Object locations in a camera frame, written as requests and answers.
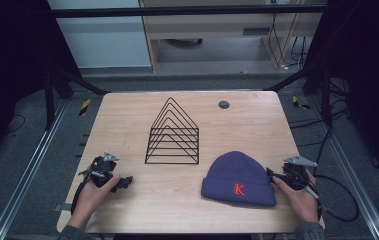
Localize white cabinet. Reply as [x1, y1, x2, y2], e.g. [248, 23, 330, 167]
[47, 0, 153, 69]

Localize person's left hand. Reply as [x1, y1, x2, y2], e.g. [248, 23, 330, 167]
[67, 175, 122, 232]

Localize black cable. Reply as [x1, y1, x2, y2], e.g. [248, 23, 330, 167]
[70, 173, 93, 215]
[305, 168, 360, 223]

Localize person's right hand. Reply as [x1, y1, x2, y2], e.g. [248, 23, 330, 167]
[272, 169, 321, 224]

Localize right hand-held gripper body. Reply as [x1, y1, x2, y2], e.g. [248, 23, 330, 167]
[278, 155, 319, 191]

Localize black metal frame bar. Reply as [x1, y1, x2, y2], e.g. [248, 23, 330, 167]
[51, 4, 328, 19]

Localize black stand leg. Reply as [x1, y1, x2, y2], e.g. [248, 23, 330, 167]
[265, 63, 333, 128]
[43, 66, 111, 131]

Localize purple knit beanie hat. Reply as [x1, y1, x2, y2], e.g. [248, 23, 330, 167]
[200, 150, 277, 208]

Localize wooden desk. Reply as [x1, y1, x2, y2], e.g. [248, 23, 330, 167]
[138, 0, 328, 72]

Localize yellow black hazard tape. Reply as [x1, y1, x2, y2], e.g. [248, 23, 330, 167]
[292, 95, 311, 111]
[78, 98, 92, 117]

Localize aluminium rail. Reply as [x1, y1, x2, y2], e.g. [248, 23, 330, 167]
[0, 99, 70, 240]
[306, 94, 379, 240]

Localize bundle of black cables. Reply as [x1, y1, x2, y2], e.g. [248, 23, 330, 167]
[267, 13, 310, 71]

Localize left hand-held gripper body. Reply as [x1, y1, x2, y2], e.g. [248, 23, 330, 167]
[78, 151, 121, 188]

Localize black wire rack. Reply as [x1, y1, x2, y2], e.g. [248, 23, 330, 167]
[144, 96, 200, 165]

